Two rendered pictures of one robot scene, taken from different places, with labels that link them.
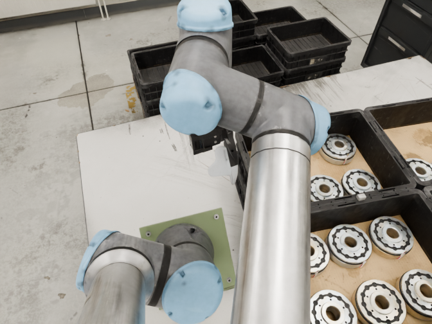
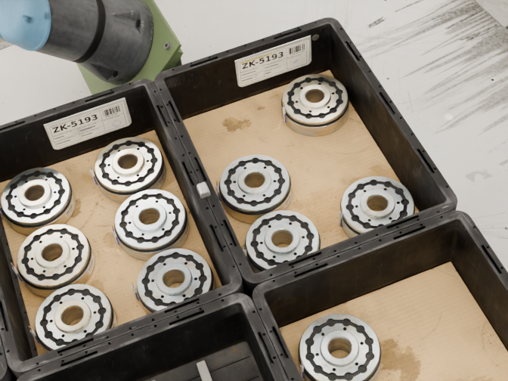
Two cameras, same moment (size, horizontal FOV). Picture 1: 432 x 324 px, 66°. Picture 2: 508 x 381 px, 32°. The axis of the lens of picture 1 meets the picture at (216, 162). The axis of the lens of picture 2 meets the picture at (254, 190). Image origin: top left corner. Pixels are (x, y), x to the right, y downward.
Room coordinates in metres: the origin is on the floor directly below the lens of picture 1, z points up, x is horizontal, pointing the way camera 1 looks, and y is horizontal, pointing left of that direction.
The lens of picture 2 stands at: (0.46, -1.07, 1.88)
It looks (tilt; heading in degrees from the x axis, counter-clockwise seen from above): 53 degrees down; 86
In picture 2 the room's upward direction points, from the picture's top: 7 degrees counter-clockwise
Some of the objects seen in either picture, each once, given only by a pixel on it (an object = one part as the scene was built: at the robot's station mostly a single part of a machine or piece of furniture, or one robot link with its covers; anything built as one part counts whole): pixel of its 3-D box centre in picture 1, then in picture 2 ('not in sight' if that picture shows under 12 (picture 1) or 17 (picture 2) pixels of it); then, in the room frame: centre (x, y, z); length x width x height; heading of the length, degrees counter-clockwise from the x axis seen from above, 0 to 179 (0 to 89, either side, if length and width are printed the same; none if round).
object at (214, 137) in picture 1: (207, 116); not in sight; (0.45, 0.02, 1.19); 0.09 x 0.08 x 0.12; 112
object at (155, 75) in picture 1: (177, 94); not in sight; (1.51, 0.22, 0.37); 0.40 x 0.30 x 0.45; 109
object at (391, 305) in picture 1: (381, 302); (52, 252); (0.22, -0.35, 0.86); 0.05 x 0.05 x 0.01
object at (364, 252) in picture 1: (350, 243); (150, 218); (0.36, -0.32, 0.86); 0.10 x 0.10 x 0.01
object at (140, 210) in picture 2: (350, 242); (150, 217); (0.36, -0.32, 0.86); 0.05 x 0.05 x 0.01
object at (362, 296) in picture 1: (380, 303); (53, 255); (0.22, -0.35, 0.86); 0.10 x 0.10 x 0.01
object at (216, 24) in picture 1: (206, 40); not in sight; (0.44, 0.01, 1.34); 0.09 x 0.08 x 0.11; 172
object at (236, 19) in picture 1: (219, 45); not in sight; (2.02, -0.02, 0.37); 0.40 x 0.30 x 0.45; 109
